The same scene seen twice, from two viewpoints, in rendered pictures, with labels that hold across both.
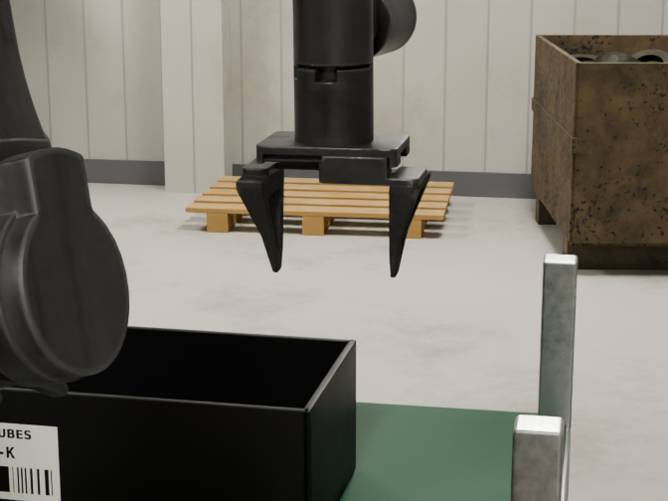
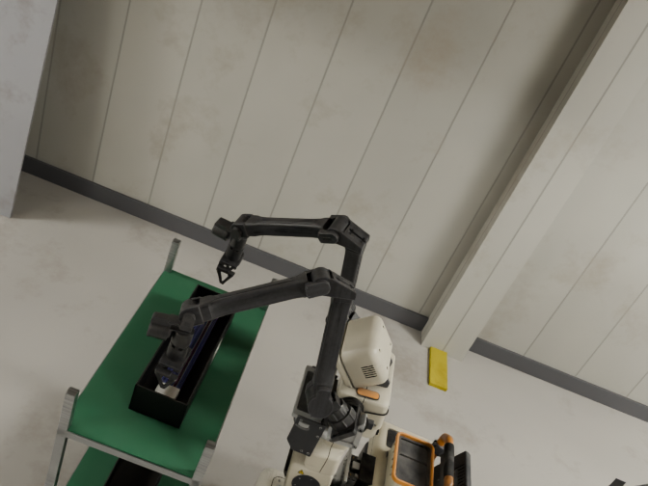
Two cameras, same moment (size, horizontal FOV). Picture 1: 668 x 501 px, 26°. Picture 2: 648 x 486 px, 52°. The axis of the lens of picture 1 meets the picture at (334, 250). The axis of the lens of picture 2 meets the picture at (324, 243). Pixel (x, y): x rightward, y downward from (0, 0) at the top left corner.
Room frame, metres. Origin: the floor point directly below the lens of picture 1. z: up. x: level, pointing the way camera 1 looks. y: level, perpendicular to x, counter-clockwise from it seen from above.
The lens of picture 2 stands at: (1.25, 2.01, 2.64)
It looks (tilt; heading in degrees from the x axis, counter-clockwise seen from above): 31 degrees down; 256
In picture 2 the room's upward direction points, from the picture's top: 24 degrees clockwise
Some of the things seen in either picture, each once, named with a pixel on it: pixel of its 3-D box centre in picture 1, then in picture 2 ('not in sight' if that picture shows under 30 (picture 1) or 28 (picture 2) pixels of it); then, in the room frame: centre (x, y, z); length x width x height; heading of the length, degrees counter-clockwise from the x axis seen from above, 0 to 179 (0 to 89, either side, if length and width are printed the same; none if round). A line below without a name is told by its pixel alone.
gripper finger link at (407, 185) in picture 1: (376, 212); not in sight; (1.03, -0.03, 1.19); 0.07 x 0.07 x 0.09; 78
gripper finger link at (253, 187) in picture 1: (293, 210); (226, 272); (1.04, 0.03, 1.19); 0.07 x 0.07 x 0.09; 78
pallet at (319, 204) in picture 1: (325, 206); not in sight; (6.40, 0.04, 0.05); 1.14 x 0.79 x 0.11; 80
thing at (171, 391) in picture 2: not in sight; (187, 355); (1.09, 0.28, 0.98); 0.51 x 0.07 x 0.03; 78
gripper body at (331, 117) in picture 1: (333, 114); (233, 253); (1.03, 0.00, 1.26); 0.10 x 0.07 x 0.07; 78
